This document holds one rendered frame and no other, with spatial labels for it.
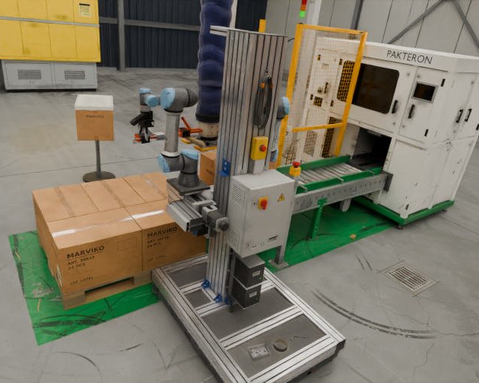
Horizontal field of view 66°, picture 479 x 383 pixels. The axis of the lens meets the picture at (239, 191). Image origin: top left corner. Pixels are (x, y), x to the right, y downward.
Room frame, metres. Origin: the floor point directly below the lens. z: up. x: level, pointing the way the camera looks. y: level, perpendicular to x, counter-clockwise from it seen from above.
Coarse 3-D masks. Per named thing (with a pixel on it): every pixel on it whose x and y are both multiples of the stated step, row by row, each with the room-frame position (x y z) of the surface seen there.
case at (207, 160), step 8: (208, 152) 3.22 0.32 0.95; (216, 152) 3.25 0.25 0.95; (200, 160) 3.17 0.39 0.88; (208, 160) 3.07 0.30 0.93; (200, 168) 3.16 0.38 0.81; (208, 168) 3.07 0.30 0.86; (272, 168) 3.24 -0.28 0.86; (200, 176) 3.15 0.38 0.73; (208, 176) 3.06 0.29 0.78; (208, 184) 3.05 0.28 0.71
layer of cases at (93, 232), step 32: (32, 192) 2.82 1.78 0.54; (64, 192) 2.88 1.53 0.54; (96, 192) 2.95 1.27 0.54; (128, 192) 3.02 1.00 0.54; (160, 192) 3.10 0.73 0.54; (64, 224) 2.37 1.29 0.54; (96, 224) 2.43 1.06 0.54; (128, 224) 2.48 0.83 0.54; (160, 224) 2.54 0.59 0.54; (64, 256) 2.08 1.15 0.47; (96, 256) 2.21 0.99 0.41; (128, 256) 2.37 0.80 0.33; (160, 256) 2.53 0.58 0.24; (64, 288) 2.07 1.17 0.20
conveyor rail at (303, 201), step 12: (360, 180) 3.88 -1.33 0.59; (372, 180) 4.00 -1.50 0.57; (384, 180) 4.16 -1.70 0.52; (312, 192) 3.39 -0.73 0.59; (324, 192) 3.50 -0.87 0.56; (336, 192) 3.62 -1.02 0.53; (348, 192) 3.76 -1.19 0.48; (360, 192) 3.90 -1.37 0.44; (300, 204) 3.30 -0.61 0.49; (312, 204) 3.41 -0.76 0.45; (324, 204) 3.52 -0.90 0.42
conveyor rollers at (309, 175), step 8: (320, 168) 4.24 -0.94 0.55; (328, 168) 4.34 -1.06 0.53; (336, 168) 4.37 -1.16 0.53; (344, 168) 4.38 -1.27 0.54; (352, 168) 4.40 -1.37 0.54; (288, 176) 3.87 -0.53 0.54; (304, 176) 3.93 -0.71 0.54; (312, 176) 3.95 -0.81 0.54; (320, 176) 3.98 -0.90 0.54; (328, 176) 4.01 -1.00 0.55; (336, 176) 4.04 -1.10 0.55
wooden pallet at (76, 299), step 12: (204, 252) 2.80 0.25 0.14; (168, 264) 2.58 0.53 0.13; (132, 276) 2.38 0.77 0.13; (144, 276) 2.44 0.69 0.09; (60, 288) 2.13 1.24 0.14; (108, 288) 2.33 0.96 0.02; (120, 288) 2.34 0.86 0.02; (132, 288) 2.38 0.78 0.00; (72, 300) 2.10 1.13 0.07; (84, 300) 2.15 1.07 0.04
